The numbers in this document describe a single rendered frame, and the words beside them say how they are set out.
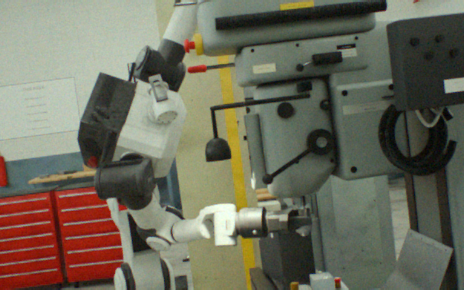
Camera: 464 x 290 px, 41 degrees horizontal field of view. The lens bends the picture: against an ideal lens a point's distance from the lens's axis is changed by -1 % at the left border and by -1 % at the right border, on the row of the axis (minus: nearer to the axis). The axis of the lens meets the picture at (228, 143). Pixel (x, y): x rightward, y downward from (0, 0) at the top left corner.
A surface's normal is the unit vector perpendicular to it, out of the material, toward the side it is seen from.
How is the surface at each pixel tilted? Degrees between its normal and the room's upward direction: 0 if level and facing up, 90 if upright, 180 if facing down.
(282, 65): 90
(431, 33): 90
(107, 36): 90
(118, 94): 58
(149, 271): 81
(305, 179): 118
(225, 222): 72
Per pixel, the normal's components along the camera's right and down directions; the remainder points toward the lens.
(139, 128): 0.28, -0.52
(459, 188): -0.69, -0.09
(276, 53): 0.09, 0.04
